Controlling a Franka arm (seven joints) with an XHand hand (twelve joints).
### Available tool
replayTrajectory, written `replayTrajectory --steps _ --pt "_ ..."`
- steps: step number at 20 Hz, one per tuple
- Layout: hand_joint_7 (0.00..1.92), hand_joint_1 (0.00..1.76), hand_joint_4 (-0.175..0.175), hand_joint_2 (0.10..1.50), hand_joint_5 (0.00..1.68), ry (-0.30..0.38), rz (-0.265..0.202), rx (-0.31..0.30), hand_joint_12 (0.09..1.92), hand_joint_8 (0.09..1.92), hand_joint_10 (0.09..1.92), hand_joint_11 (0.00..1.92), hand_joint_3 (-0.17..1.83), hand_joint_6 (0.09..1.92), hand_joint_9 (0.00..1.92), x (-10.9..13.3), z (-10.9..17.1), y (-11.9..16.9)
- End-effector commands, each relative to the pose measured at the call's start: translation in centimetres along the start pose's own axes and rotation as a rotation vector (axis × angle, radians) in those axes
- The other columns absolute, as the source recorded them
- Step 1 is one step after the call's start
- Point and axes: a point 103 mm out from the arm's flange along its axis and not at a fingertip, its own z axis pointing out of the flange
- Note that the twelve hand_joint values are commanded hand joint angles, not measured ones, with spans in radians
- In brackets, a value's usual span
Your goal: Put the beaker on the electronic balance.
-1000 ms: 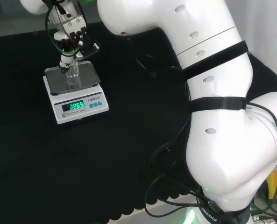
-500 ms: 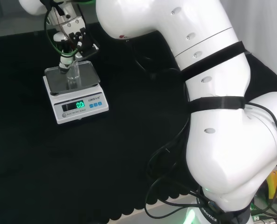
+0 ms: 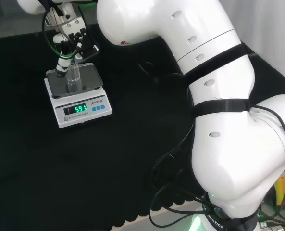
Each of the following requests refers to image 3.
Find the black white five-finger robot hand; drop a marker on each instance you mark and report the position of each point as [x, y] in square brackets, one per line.
[71, 29]

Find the small clear glass beaker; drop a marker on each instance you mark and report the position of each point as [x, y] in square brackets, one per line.
[73, 80]

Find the electronic balance with steel pan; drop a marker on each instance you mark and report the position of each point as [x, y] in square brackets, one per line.
[84, 116]

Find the black bench cloth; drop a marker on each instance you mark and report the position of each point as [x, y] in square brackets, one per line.
[96, 168]

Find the yellow stop button box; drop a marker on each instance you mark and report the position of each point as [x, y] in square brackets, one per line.
[282, 190]

